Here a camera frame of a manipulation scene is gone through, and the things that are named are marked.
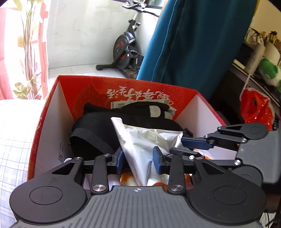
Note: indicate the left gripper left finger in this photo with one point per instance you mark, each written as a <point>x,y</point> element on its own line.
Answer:
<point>105,165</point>

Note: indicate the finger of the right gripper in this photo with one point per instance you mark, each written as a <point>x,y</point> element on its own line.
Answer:
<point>190,156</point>
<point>228,137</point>

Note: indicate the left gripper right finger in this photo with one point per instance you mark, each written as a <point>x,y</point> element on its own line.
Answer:
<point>172,165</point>

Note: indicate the orange floral pouch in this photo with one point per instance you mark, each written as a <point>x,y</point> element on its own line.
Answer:
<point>143,172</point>

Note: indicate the silver white plastic bag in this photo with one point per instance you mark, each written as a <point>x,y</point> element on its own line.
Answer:
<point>135,139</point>

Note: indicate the black strap brace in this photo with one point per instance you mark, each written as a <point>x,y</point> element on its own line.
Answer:
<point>93,134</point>

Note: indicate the black grey glove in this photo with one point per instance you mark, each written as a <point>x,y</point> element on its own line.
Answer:
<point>147,109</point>

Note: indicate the dark cluttered shelf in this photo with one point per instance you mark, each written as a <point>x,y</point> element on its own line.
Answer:
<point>226,97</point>

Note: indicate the red plastic bag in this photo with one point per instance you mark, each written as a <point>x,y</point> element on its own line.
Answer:
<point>256,107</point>

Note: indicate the red strawberry cardboard box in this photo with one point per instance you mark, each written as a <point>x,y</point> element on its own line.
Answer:
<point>76,120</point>

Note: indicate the green white plush toy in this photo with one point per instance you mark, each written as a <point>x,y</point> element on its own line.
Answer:
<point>270,73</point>

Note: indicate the white spray bottle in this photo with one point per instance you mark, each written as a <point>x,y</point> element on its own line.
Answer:
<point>255,58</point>

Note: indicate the white brush holder cup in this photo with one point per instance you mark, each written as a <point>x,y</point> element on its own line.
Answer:
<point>271,53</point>

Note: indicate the dark teal curtain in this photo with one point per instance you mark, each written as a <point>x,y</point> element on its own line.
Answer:
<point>195,43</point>

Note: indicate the beige bundled bag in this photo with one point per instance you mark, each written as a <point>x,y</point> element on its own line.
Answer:
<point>253,37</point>

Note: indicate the plaid tablecloth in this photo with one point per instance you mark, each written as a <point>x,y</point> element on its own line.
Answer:
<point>19,120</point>

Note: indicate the black exercise bike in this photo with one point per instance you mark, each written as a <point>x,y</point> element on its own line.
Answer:
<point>127,57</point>

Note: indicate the pink printed backdrop curtain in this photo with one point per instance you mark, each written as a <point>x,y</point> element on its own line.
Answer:
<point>24,62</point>

